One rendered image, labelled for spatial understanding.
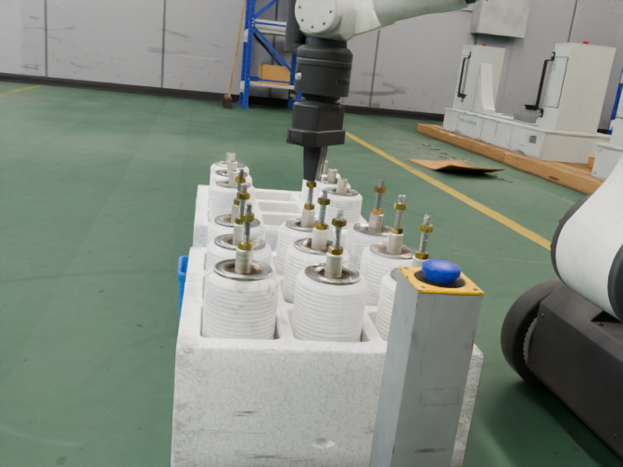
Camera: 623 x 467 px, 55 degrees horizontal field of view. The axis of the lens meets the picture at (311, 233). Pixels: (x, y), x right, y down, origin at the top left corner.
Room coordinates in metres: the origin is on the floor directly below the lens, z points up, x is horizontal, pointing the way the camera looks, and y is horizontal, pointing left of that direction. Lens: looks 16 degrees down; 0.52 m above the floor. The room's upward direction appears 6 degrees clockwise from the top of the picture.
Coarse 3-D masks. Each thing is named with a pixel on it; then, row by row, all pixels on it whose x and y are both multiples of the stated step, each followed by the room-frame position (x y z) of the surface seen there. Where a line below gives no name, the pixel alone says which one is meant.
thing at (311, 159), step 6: (306, 150) 0.97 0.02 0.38; (312, 150) 0.96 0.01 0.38; (318, 150) 0.97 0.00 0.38; (306, 156) 0.98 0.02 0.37; (312, 156) 0.97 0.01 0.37; (318, 156) 0.97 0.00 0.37; (306, 162) 0.98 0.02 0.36; (312, 162) 0.97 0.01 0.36; (318, 162) 0.97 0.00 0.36; (306, 168) 0.98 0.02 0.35; (312, 168) 0.97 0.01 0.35; (306, 174) 0.97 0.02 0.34; (312, 174) 0.97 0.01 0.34; (306, 180) 0.98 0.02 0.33; (312, 180) 0.97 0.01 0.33
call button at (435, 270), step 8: (424, 264) 0.59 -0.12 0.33; (432, 264) 0.59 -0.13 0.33; (440, 264) 0.60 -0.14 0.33; (448, 264) 0.60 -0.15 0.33; (432, 272) 0.58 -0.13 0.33; (440, 272) 0.58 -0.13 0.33; (448, 272) 0.58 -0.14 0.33; (456, 272) 0.58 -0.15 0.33; (432, 280) 0.58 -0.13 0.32; (440, 280) 0.58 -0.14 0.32; (448, 280) 0.58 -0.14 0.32
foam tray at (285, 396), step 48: (192, 288) 0.83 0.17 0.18; (192, 336) 0.67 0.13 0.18; (288, 336) 0.70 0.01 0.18; (192, 384) 0.65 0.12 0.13; (240, 384) 0.66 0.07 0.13; (288, 384) 0.67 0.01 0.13; (336, 384) 0.68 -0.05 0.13; (192, 432) 0.65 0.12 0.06; (240, 432) 0.66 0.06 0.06; (288, 432) 0.67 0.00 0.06; (336, 432) 0.68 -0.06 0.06
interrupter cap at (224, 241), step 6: (222, 234) 0.87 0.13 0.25; (228, 234) 0.87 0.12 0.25; (216, 240) 0.84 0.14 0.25; (222, 240) 0.84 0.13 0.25; (228, 240) 0.85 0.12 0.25; (252, 240) 0.86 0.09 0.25; (258, 240) 0.86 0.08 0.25; (222, 246) 0.81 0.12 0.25; (228, 246) 0.81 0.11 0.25; (234, 246) 0.82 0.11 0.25; (252, 246) 0.83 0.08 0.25; (258, 246) 0.83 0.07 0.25; (264, 246) 0.84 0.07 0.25
